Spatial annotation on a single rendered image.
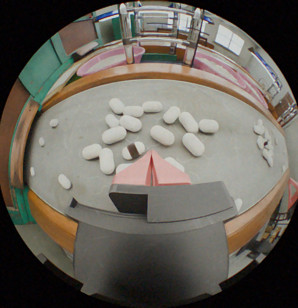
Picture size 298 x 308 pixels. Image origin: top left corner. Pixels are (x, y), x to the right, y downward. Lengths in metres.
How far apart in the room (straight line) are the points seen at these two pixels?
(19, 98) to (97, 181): 0.48
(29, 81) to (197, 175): 0.62
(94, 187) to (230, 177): 0.22
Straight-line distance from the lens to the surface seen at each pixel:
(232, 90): 0.33
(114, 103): 0.18
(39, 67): 0.59
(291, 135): 4.91
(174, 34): 0.52
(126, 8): 0.29
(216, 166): 0.18
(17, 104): 0.50
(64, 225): 0.24
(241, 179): 0.22
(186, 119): 0.15
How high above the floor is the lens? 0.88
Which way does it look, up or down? 76 degrees down
